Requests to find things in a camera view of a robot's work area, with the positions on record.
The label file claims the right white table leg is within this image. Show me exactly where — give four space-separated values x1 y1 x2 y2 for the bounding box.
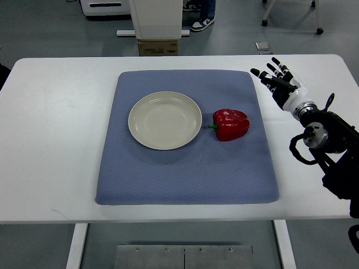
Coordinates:
273 220 297 269

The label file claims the blue textured mat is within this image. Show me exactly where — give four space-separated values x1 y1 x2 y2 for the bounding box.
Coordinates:
95 69 279 205

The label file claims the metal floor plate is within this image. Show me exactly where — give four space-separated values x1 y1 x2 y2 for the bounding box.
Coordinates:
255 41 271 51

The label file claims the black white sneaker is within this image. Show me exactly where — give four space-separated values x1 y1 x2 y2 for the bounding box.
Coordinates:
182 1 201 12
191 17 215 32

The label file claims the cardboard box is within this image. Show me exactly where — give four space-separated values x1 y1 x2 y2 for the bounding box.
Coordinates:
137 39 179 57

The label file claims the white chair leg frame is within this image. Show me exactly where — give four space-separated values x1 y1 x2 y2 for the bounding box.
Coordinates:
261 0 324 35

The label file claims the red bell pepper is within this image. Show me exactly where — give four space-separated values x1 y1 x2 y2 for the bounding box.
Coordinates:
208 109 250 142

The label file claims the left white table leg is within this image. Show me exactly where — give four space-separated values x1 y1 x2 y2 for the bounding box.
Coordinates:
66 223 88 269

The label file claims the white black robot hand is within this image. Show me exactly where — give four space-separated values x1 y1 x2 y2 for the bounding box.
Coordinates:
250 57 312 120

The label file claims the white cabinet with handle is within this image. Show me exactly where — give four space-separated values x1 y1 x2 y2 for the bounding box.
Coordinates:
80 0 130 16

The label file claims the white pedestal column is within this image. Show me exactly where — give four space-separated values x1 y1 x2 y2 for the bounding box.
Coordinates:
116 0 190 40

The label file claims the white table leg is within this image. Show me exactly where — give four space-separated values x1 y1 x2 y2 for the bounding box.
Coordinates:
66 223 88 269
273 220 297 269

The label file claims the cream round plate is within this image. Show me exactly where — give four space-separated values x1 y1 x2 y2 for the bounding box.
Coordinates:
128 91 202 150

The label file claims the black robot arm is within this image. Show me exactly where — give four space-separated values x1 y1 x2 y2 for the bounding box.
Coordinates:
289 94 358 219

